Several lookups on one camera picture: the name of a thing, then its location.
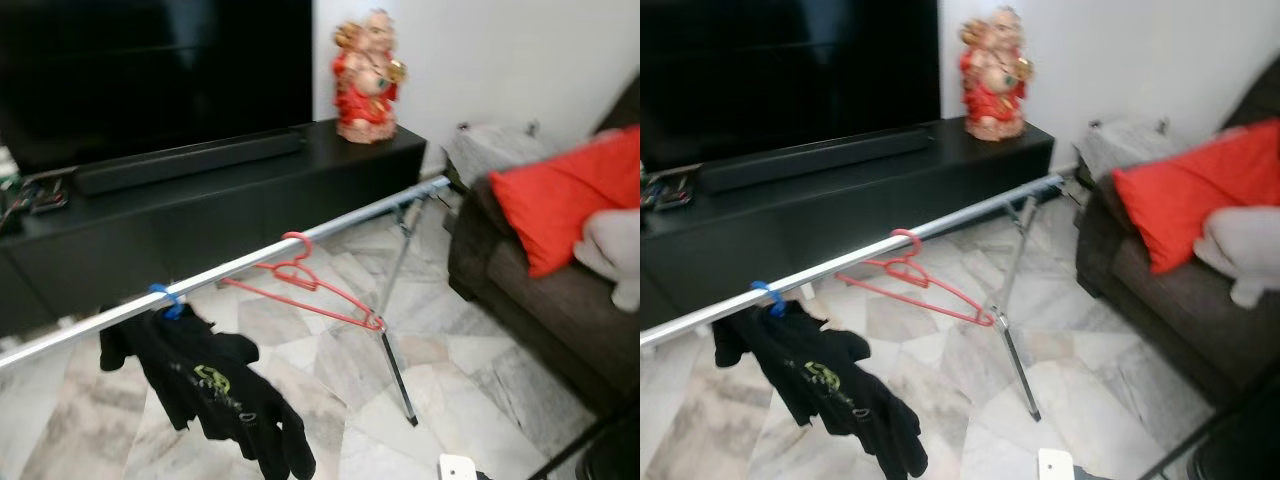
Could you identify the blue plastic hanger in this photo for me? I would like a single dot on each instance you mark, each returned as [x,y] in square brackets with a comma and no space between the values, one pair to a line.
[160,290]
[762,288]

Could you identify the red plastic hanger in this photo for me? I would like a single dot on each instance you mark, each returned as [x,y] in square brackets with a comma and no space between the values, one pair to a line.
[990,318]
[372,321]

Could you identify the pale grey cushion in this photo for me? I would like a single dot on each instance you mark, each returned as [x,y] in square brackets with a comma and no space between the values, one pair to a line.
[1240,250]
[612,255]

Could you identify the black small electronics pile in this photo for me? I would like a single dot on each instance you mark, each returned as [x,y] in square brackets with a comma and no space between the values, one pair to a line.
[665,190]
[35,192]

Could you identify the red cushion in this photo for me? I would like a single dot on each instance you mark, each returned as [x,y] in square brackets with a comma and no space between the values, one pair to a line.
[1190,195]
[560,200]

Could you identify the black low tv console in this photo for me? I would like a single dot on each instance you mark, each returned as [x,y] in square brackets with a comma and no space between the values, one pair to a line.
[780,235]
[150,240]

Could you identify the grey speckled cloth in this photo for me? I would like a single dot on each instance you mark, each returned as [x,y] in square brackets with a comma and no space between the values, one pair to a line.
[495,152]
[1125,148]

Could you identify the black soundbar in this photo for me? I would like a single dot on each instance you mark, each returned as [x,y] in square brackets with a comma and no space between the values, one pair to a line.
[190,160]
[815,158]

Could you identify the silver metal clothes rack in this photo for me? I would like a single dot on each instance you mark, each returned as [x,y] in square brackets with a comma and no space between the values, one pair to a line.
[240,266]
[850,257]

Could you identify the black metal stand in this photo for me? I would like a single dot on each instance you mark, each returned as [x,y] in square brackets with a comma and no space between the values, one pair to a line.
[1240,450]
[610,455]

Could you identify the black flat television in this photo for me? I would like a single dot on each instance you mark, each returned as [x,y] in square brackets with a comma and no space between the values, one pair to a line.
[780,70]
[150,70]

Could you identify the black printed t-shirt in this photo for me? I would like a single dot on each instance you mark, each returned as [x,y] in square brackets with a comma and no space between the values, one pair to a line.
[210,390]
[830,385]

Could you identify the red laughing buddha statue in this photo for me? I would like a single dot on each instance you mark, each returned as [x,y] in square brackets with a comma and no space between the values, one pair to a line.
[995,88]
[368,90]

